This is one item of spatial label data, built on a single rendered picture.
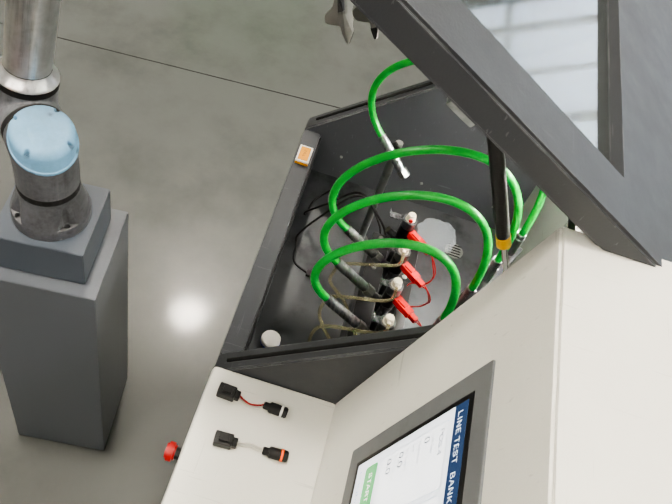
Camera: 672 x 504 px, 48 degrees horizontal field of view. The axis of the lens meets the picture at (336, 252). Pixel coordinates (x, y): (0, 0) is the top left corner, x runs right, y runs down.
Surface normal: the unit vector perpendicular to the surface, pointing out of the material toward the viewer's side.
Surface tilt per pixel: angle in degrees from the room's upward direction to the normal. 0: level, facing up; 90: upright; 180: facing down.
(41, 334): 90
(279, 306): 0
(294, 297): 0
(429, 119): 90
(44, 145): 7
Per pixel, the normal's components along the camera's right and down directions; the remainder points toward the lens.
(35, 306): -0.11, 0.78
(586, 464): 0.22, -0.59
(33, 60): 0.36, 0.78
